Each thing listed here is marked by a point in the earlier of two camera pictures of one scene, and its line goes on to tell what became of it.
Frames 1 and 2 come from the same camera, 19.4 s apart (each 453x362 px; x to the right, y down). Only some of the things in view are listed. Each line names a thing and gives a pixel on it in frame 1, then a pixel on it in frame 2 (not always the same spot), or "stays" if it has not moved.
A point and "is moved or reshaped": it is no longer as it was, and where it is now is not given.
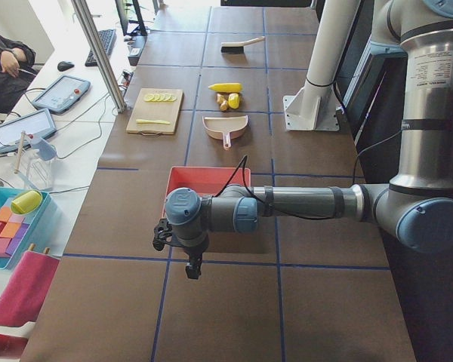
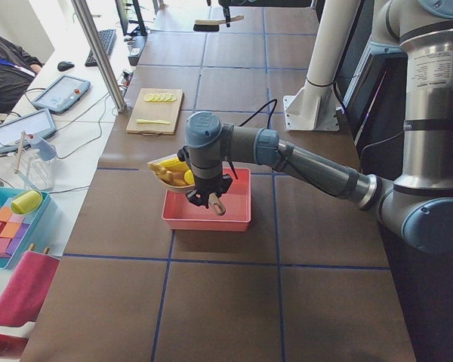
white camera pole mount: (316, 108) stays
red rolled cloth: (24, 296) stays
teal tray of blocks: (7, 233) stays
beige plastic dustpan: (225, 127) is moved or reshaped
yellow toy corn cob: (226, 87) → (174, 165)
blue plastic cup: (46, 150) stays
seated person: (10, 70) stays
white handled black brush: (238, 47) → (211, 26)
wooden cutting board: (167, 111) stays
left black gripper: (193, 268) → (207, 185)
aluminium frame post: (90, 32) stays
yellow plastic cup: (26, 202) stays
